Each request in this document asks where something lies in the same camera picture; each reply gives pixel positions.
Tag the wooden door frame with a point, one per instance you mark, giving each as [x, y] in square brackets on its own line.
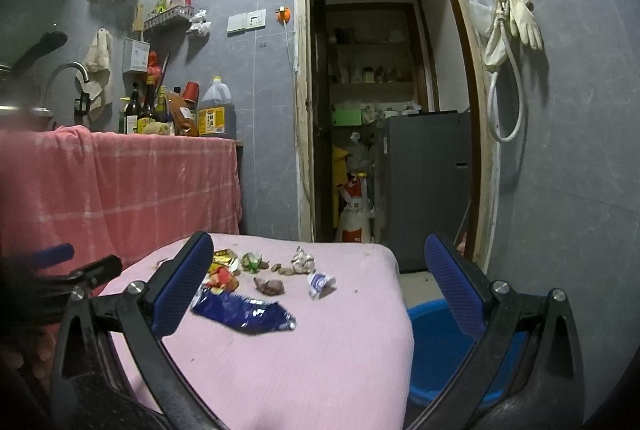
[485, 151]

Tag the crumpled white paper trash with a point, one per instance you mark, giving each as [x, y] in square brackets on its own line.
[302, 262]

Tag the blue plastic basin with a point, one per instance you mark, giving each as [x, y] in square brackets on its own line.
[440, 345]

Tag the red cup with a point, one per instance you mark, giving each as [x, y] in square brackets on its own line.
[191, 92]

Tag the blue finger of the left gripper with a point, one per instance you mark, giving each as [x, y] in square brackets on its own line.
[43, 258]

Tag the blue snack wrapper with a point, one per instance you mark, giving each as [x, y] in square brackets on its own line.
[242, 314]

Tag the green crumpled wrapper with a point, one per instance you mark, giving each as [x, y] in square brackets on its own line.
[251, 263]

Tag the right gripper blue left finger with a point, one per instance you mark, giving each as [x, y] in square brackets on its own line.
[175, 283]

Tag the small white blue wrapper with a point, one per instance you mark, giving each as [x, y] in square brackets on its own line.
[320, 285]

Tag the red plaid cloth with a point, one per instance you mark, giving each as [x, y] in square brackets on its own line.
[110, 194]

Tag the large cooking oil jug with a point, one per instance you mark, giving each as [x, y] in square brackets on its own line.
[216, 112]

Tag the red white rice bag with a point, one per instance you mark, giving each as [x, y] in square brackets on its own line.
[354, 222]

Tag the dark sauce bottle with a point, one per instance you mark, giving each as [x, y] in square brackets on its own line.
[131, 112]

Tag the grey washing machine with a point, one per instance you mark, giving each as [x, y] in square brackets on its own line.
[425, 170]

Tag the white wall switch panel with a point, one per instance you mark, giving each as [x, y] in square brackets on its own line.
[246, 21]

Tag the brown food scrap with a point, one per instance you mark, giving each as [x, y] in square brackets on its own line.
[269, 287]

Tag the green box on shelf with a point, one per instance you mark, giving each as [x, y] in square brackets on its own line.
[347, 118]

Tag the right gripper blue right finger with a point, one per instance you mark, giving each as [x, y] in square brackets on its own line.
[463, 285]

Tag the white rubber gloves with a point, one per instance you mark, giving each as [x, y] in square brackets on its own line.
[517, 15]

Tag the hanging beige towel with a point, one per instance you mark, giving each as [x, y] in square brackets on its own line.
[98, 65]

